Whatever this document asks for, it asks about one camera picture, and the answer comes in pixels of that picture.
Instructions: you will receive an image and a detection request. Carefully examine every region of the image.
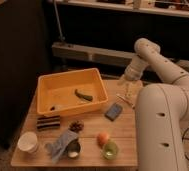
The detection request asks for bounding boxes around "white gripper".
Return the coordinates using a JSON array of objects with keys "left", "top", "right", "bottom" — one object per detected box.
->
[{"left": 116, "top": 55, "right": 146, "bottom": 109}]

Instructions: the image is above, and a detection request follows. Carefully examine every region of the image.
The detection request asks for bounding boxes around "blue sponge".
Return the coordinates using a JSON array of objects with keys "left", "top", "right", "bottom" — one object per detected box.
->
[{"left": 104, "top": 103, "right": 123, "bottom": 121}]

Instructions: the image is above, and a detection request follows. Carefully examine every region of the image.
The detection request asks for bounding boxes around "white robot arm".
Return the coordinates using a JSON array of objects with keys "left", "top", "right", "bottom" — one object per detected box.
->
[{"left": 119, "top": 38, "right": 189, "bottom": 171}]

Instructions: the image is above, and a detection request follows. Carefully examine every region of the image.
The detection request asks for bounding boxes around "green plastic cup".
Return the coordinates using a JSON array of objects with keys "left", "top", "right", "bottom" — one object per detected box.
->
[{"left": 102, "top": 141, "right": 119, "bottom": 160}]

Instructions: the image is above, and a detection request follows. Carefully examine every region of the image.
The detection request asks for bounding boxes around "orange fruit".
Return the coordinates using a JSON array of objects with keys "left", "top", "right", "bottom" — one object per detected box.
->
[{"left": 97, "top": 132, "right": 110, "bottom": 146}]

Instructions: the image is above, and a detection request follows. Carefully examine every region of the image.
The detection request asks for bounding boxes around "brown pine cone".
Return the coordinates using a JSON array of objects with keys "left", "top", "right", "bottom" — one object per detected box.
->
[{"left": 69, "top": 120, "right": 84, "bottom": 133}]

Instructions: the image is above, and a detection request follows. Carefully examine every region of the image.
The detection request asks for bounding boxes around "yellow plastic bin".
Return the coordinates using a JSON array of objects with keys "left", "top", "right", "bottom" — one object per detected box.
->
[{"left": 37, "top": 68, "right": 108, "bottom": 116}]

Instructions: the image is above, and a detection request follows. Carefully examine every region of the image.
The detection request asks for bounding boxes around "black striped block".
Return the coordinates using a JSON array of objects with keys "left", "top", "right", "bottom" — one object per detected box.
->
[{"left": 36, "top": 116, "right": 60, "bottom": 131}]

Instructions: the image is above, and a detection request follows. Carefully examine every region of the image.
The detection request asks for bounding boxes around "blue grey cloth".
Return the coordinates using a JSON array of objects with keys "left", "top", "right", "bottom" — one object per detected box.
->
[{"left": 45, "top": 130, "right": 78, "bottom": 163}]

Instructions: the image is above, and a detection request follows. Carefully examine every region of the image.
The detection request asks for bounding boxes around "upper wooden shelf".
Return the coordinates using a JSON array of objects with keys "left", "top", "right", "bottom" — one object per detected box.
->
[{"left": 47, "top": 0, "right": 189, "bottom": 18}]

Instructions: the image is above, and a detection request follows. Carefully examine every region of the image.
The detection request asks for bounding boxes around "metal shelf rail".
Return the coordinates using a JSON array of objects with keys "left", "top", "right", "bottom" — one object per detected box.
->
[{"left": 52, "top": 42, "right": 189, "bottom": 72}]

